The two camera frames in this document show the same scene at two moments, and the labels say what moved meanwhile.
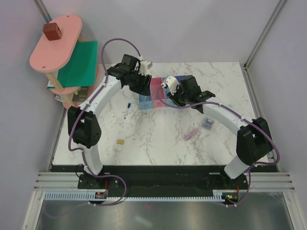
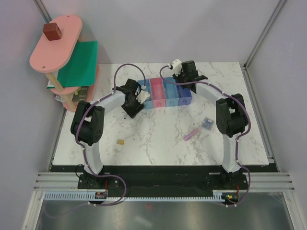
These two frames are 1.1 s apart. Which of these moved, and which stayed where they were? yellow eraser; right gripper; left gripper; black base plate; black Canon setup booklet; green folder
Moved: right gripper; left gripper
Stayed: black base plate; black Canon setup booklet; green folder; yellow eraser
